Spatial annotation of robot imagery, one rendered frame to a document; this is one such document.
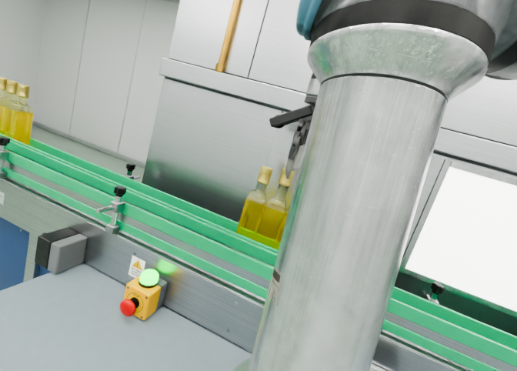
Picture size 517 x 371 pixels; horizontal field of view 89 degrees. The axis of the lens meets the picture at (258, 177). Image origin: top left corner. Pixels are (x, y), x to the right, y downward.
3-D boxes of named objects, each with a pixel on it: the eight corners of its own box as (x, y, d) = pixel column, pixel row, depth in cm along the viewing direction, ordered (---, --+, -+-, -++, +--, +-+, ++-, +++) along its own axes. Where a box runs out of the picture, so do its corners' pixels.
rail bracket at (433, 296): (421, 319, 75) (440, 278, 73) (428, 335, 69) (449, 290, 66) (405, 312, 76) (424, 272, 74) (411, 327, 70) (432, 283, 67)
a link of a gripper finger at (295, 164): (303, 184, 66) (315, 148, 65) (281, 176, 67) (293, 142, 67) (304, 184, 69) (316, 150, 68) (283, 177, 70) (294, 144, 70)
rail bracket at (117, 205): (121, 234, 73) (130, 188, 71) (98, 242, 66) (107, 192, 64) (110, 228, 74) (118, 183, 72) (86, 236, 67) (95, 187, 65)
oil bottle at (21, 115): (28, 159, 105) (37, 88, 99) (11, 160, 99) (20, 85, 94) (18, 155, 106) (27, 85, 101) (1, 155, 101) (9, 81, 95)
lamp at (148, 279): (161, 282, 67) (164, 271, 66) (149, 291, 62) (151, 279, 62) (147, 274, 68) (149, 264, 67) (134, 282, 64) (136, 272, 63)
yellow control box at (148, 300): (162, 306, 69) (168, 282, 68) (141, 324, 62) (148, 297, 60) (141, 295, 71) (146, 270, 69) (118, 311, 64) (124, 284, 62)
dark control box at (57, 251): (83, 263, 76) (88, 237, 74) (55, 276, 68) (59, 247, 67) (62, 252, 78) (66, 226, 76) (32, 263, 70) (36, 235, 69)
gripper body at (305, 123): (321, 152, 65) (338, 103, 62) (288, 142, 67) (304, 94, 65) (324, 152, 72) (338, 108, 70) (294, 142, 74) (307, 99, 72)
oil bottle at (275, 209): (269, 265, 79) (291, 198, 75) (264, 274, 74) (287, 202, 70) (251, 258, 80) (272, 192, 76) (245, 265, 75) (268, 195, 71)
